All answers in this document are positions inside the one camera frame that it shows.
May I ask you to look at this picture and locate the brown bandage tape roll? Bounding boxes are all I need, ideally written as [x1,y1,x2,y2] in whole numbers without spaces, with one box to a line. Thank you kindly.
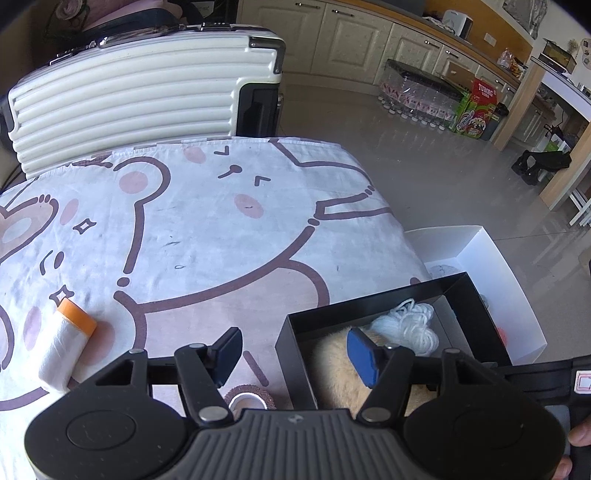
[224,384,276,420]

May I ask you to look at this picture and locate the beige plush bunny toy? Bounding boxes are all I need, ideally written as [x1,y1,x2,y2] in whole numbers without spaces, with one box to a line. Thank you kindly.
[308,329,433,418]

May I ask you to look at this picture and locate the white yarn bundle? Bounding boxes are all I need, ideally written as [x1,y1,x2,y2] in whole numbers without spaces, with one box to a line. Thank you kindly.
[369,298,439,357]

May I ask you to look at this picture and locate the orange capped plastic film roll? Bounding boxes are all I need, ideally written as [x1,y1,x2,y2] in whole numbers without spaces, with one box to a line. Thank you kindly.
[37,298,97,392]

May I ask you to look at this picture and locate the person's right hand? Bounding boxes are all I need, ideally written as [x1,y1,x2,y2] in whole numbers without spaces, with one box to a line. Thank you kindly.
[552,417,591,480]

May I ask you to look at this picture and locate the pink knitted doll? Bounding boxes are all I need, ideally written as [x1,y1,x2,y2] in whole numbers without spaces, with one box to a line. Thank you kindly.
[496,327,508,346]

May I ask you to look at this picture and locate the black cardboard box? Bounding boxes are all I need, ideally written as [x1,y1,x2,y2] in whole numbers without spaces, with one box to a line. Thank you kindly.
[276,272,512,410]

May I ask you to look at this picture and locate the grey knitted ball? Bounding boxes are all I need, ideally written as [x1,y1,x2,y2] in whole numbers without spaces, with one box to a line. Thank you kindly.
[428,264,459,279]

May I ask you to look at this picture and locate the bear print bed sheet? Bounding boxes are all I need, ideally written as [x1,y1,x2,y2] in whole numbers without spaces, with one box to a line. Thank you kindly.
[1,138,428,479]

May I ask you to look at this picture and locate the white cardboard box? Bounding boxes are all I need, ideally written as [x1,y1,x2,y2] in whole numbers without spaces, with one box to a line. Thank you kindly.
[406,225,547,365]

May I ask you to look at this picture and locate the pack of water bottles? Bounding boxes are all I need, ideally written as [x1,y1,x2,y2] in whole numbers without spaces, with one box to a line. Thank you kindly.
[379,59,464,131]

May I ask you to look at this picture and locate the red green snack box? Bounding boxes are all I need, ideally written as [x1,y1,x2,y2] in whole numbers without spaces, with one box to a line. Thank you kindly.
[452,78,497,139]

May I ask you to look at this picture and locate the dark trash bin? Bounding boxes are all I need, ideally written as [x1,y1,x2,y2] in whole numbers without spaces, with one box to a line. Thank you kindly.
[481,102,509,141]

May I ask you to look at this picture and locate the wooden kitchen counter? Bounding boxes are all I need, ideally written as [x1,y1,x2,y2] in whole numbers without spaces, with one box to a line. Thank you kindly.
[491,55,591,213]

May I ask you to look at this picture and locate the cream ribbed suitcase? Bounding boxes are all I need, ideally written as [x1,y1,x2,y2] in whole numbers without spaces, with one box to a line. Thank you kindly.
[1,24,286,177]

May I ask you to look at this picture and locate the cream kitchen cabinets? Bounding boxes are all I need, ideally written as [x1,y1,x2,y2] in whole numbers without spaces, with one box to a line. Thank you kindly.
[238,1,520,107]

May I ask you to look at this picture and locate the white toaster appliance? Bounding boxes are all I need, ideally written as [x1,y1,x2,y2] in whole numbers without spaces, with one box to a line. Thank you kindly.
[442,10,474,40]

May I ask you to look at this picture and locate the pink plush pillow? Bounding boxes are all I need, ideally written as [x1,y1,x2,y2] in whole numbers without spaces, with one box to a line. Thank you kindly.
[44,0,185,43]

